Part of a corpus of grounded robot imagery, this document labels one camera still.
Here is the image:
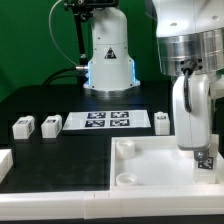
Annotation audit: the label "white square tabletop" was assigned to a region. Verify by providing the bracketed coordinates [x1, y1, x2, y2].
[110, 135, 224, 190]

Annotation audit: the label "white front fence bar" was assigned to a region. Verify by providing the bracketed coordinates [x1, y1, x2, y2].
[0, 185, 224, 221]

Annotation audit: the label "white left fence piece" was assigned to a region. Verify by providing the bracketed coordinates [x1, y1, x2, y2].
[0, 149, 13, 183]

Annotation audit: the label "black cables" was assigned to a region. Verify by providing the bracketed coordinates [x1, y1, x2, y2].
[41, 68, 85, 88]

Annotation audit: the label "white marker sheet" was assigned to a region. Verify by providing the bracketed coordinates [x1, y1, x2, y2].
[63, 110, 151, 131]

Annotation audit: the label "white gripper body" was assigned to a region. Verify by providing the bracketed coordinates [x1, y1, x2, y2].
[172, 74, 211, 151]

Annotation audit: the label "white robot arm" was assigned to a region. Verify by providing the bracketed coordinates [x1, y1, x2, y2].
[85, 0, 224, 161]

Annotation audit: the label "grey cable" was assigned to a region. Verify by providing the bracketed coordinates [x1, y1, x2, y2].
[47, 0, 78, 68]

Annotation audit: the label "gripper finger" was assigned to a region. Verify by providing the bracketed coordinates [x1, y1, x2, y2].
[194, 150, 209, 162]

